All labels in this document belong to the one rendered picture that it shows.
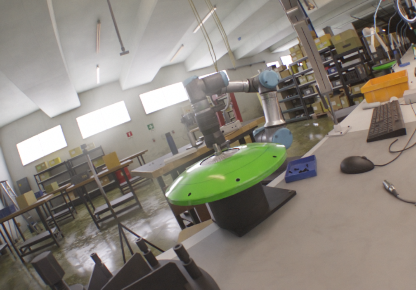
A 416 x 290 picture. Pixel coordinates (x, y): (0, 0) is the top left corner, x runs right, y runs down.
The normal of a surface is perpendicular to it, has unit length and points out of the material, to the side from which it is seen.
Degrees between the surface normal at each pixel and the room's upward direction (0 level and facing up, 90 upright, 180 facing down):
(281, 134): 95
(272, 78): 90
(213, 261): 0
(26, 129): 90
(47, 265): 86
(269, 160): 25
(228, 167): 17
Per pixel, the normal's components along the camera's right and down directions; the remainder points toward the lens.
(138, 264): 0.86, -0.39
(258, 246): -0.37, -0.92
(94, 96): 0.47, -0.12
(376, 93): -0.74, 0.42
